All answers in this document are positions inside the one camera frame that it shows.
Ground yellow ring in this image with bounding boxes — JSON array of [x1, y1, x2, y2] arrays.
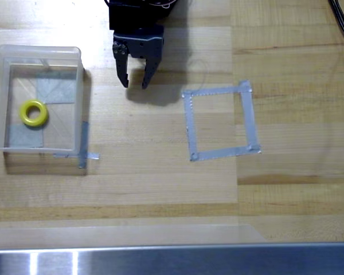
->
[[18, 99, 50, 128]]

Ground grey tape patch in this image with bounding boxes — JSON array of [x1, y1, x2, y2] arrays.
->
[[35, 71, 77, 105], [7, 123, 45, 148]]

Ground clear plastic container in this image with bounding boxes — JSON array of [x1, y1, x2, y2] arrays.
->
[[0, 44, 84, 153]]

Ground shiny metal rail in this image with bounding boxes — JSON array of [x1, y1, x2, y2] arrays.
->
[[0, 242, 344, 275]]

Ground grey duct tape strip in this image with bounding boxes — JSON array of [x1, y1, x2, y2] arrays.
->
[[189, 144, 262, 162], [238, 80, 262, 155], [182, 84, 252, 99], [182, 91, 201, 162]]

